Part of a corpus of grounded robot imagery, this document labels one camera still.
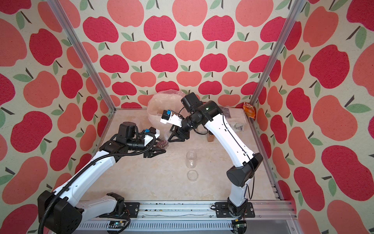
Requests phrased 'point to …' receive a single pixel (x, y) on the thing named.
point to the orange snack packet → (250, 110)
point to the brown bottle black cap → (210, 138)
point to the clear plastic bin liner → (170, 100)
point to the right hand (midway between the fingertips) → (172, 137)
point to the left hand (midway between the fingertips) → (164, 149)
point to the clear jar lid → (192, 175)
